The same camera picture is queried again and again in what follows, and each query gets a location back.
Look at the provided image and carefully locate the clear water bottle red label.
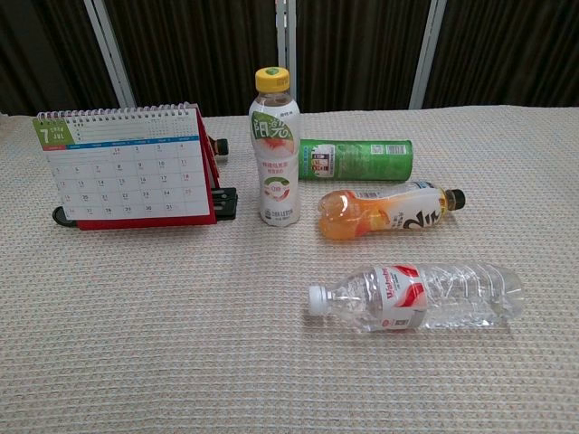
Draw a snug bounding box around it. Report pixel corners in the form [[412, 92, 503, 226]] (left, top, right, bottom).
[[308, 261, 525, 335]]

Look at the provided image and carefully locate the dark pleated curtain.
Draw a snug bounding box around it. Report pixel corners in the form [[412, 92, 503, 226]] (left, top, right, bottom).
[[0, 0, 579, 118]]

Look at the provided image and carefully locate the green chip canister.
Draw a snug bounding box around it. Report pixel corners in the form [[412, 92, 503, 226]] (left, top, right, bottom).
[[298, 137, 414, 184]]

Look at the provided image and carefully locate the red spiral desk calendar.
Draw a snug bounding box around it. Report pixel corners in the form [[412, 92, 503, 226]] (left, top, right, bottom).
[[31, 102, 222, 232]]

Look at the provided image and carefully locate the beige woven tablecloth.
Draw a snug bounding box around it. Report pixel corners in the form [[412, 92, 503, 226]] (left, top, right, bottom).
[[0, 106, 579, 434]]

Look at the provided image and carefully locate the yellow-capped white drink bottle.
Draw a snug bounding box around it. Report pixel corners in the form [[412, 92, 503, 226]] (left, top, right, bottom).
[[248, 66, 301, 228]]

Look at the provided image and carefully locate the grey metal frame post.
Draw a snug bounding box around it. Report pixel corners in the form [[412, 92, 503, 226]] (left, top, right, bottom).
[[407, 0, 449, 110], [83, 0, 138, 109], [274, 0, 299, 114]]

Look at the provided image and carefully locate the orange drink bottle black cap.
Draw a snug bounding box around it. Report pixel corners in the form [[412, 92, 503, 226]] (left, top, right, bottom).
[[317, 180, 467, 241]]

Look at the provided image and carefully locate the black calendar stand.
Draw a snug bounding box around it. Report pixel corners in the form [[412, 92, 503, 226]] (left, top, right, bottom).
[[52, 187, 239, 226]]

